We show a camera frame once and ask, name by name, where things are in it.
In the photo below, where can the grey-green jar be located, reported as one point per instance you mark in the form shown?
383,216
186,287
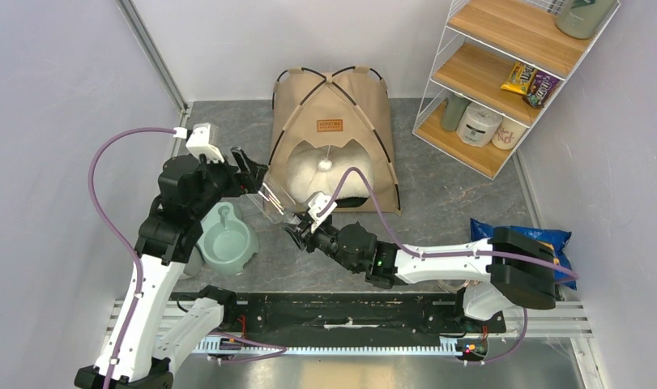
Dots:
581,19

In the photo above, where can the yellow M&M's bag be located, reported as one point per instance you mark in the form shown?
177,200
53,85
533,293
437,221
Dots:
520,78

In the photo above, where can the tan fabric pet tent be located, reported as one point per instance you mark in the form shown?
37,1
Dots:
333,134

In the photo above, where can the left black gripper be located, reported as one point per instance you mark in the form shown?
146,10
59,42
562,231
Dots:
249,179

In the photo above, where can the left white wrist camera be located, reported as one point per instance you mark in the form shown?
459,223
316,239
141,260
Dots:
201,140

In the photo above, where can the long black tent pole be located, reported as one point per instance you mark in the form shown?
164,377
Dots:
331,109

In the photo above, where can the blue Doritos chip bag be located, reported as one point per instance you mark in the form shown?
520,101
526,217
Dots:
521,233

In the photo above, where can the white toilet paper roll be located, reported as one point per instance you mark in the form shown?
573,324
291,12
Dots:
478,125

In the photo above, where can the white wire wooden shelf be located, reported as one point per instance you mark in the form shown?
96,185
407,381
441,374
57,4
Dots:
479,44

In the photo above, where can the cream printed cup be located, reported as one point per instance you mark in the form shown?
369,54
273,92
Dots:
508,134

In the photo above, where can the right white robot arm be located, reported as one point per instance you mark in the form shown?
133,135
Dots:
385,265

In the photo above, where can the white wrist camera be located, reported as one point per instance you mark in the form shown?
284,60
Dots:
201,140
319,205

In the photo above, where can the white pompom cat toy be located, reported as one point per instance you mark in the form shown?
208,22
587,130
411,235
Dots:
324,165

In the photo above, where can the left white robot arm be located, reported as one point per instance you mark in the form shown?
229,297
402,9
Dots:
135,357

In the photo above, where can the mint green pet bowl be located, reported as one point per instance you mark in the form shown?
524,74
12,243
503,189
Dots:
226,245

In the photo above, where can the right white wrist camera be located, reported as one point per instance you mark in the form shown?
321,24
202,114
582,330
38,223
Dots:
319,205

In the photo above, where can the white fluffy pillow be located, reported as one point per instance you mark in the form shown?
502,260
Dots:
303,177

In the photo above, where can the clear plastic bottle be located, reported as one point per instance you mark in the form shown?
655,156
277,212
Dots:
275,203

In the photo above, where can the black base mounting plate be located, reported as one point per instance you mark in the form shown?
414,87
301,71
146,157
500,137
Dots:
352,319

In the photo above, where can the green cylinder bottle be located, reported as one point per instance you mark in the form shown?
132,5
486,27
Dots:
456,106

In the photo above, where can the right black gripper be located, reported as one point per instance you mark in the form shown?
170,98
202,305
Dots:
302,231

